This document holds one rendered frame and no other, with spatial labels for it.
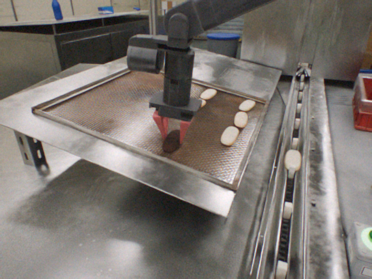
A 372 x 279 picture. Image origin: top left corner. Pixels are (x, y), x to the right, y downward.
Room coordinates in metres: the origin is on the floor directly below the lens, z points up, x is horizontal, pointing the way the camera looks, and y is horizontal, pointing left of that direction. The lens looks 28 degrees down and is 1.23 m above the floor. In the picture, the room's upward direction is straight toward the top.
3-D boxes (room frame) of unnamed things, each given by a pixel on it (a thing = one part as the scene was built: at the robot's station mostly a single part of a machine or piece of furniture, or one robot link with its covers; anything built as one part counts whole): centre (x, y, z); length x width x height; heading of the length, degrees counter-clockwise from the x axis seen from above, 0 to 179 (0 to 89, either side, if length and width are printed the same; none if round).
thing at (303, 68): (1.31, -0.56, 0.89); 0.06 x 0.01 x 0.06; 68
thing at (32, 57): (3.13, 1.02, 0.51); 1.93 x 1.05 x 1.02; 158
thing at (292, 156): (0.59, -0.27, 0.86); 0.10 x 0.04 x 0.01; 158
